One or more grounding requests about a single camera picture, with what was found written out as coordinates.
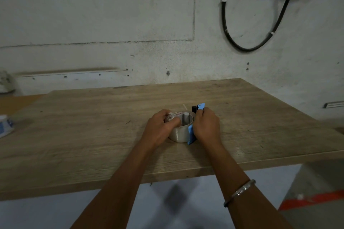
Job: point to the person's right fingers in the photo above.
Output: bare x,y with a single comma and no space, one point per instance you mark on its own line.
201,112

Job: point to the grey metal wall bracket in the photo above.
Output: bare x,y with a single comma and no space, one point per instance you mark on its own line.
333,104

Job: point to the person's left hand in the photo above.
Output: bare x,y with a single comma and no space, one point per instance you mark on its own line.
157,129

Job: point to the white crumpled cloth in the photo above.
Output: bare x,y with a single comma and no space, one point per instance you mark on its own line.
6,81

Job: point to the blue tape dispenser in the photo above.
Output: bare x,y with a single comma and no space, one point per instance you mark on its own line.
195,118

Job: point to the person's right forearm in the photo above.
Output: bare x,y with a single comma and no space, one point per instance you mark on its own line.
239,183

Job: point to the clear packing tape roll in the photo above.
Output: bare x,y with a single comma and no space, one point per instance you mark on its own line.
182,129

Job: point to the person's left forearm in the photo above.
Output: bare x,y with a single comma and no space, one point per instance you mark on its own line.
118,186

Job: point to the wooden table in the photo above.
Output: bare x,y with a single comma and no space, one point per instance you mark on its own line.
161,135

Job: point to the white and blue container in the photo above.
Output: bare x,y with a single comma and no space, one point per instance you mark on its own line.
4,125

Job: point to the silver metal bangle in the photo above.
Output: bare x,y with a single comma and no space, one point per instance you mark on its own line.
240,192

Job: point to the person's right hand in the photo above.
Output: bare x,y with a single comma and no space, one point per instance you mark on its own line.
207,126

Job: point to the person's left thumb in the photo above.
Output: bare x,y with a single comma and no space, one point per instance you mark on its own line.
173,122

